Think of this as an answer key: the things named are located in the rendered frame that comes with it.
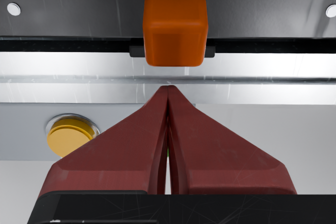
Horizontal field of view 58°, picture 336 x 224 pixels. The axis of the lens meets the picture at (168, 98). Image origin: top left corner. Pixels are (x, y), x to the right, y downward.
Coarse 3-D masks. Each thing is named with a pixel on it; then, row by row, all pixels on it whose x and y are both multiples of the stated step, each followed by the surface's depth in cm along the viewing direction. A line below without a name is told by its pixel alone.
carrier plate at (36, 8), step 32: (0, 0) 19; (32, 0) 19; (64, 0) 19; (96, 0) 19; (128, 0) 19; (224, 0) 19; (256, 0) 19; (288, 0) 19; (320, 0) 19; (0, 32) 20; (32, 32) 20; (64, 32) 20; (96, 32) 20; (128, 32) 20; (224, 32) 20; (256, 32) 20; (288, 32) 20; (320, 32) 20
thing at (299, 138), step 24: (216, 120) 38; (240, 120) 38; (264, 120) 38; (288, 120) 38; (312, 120) 38; (264, 144) 41; (288, 144) 41; (312, 144) 41; (0, 168) 44; (24, 168) 44; (48, 168) 44; (168, 168) 44; (288, 168) 43; (312, 168) 43; (0, 192) 47; (24, 192) 47; (168, 192) 47; (312, 192) 46; (0, 216) 50; (24, 216) 50
